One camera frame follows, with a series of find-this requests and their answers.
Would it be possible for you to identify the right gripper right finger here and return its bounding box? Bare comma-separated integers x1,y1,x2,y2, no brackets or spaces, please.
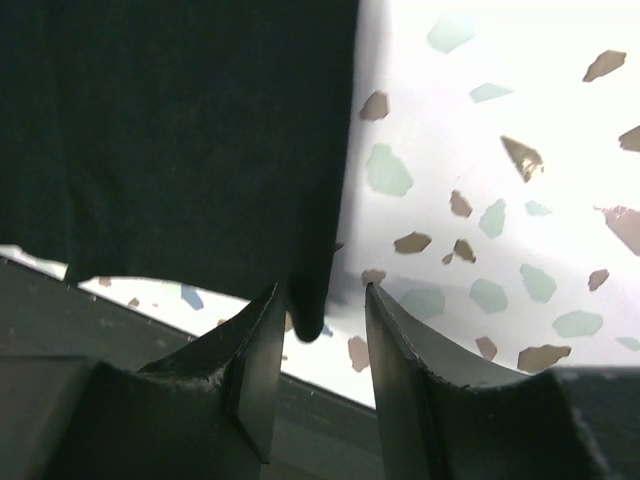
365,284,639,479

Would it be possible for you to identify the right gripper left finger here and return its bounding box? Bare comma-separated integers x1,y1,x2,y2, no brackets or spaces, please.
46,285,285,479

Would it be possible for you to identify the black t shirt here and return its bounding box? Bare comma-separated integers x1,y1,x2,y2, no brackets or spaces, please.
1,0,359,342

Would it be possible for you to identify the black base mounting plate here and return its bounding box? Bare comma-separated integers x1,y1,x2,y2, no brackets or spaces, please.
1,258,384,479

